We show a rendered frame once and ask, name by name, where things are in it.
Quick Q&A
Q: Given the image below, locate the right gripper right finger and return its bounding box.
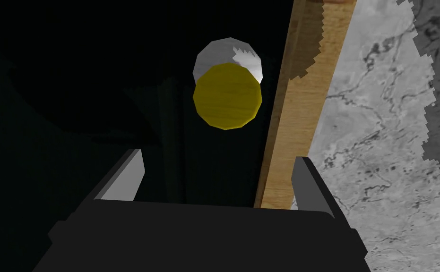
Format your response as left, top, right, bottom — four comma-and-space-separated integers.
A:
291, 156, 336, 219

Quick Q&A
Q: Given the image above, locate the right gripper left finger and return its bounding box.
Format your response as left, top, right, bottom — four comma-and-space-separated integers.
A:
93, 148, 146, 202

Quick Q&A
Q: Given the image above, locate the yellow and grey door knob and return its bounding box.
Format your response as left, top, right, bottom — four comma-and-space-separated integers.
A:
192, 37, 264, 131

